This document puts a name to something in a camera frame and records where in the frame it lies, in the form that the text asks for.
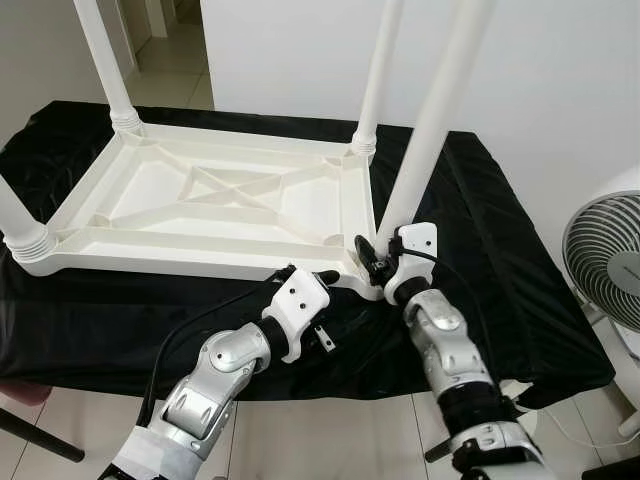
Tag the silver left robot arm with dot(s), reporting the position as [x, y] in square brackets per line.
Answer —
[215, 370]

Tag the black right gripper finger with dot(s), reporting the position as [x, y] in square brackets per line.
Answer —
[367, 255]

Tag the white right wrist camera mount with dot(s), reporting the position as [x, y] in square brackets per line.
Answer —
[418, 240]

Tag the black metal table leg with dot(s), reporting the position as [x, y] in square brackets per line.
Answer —
[40, 435]
[445, 447]

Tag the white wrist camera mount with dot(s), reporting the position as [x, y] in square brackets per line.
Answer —
[300, 295]
[418, 240]

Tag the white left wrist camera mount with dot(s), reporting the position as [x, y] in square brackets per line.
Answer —
[300, 295]

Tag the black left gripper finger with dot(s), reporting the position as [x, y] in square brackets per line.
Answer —
[325, 276]
[355, 325]

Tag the black table cloth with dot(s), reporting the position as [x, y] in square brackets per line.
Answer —
[520, 280]

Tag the black metal rack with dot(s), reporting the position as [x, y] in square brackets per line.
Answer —
[615, 470]

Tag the white pedestal fan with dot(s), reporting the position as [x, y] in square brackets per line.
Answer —
[600, 260]

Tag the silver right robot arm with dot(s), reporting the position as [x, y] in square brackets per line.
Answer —
[445, 340]

